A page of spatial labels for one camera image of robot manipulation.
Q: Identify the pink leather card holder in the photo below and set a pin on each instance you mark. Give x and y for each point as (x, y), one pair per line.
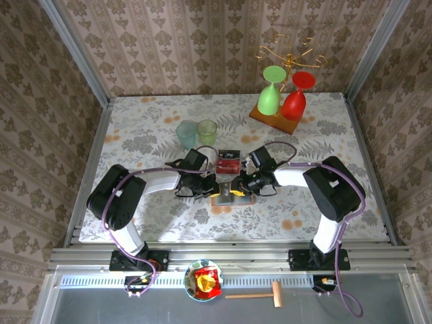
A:
(244, 201)

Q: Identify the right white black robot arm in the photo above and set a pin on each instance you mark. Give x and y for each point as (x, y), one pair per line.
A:
(290, 175)

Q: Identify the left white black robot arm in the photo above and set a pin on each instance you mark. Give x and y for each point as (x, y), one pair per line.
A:
(162, 182)

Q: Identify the clear acrylic box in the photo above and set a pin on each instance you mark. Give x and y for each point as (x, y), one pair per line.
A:
(216, 162)

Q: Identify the pale blue plastic cup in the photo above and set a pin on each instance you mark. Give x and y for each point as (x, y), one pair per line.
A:
(186, 135)

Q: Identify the pale green plastic cup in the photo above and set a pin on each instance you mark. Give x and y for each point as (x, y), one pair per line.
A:
(207, 133)

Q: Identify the gold glass rack wooden base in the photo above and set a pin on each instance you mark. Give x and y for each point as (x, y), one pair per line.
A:
(287, 127)

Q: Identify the floral table cover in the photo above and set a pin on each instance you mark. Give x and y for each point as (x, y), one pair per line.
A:
(202, 111)

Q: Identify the green plastic wine glass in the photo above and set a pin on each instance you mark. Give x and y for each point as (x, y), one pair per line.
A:
(269, 99)

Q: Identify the red plastic wine glass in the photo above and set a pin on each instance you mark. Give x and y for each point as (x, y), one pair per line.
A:
(293, 104)

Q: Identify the patterned ceramic bowl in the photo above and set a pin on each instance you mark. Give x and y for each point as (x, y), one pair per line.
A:
(189, 280)

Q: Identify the red yellow snack bag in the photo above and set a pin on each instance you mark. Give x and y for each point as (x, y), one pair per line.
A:
(206, 283)

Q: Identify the small wooden mallet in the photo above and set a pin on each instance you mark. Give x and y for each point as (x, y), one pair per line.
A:
(277, 293)

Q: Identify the black connector box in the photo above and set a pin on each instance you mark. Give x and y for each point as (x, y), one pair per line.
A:
(319, 287)
(135, 285)

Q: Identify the perforated metal strip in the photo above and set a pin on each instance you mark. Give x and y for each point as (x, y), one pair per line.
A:
(101, 281)

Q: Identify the grey metal shelf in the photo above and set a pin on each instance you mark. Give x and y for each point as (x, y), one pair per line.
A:
(135, 310)

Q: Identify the aluminium frame cross rail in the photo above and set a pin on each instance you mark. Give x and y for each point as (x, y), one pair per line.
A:
(236, 258)

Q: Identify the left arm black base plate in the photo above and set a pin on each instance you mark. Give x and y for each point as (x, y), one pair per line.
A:
(162, 258)

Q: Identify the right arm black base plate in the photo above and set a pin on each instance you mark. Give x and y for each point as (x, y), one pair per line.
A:
(297, 260)

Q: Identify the aluminium side rail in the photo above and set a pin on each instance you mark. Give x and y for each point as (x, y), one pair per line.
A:
(91, 158)
(370, 168)

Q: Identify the aluminium frame post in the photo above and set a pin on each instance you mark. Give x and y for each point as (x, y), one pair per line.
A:
(374, 50)
(77, 50)

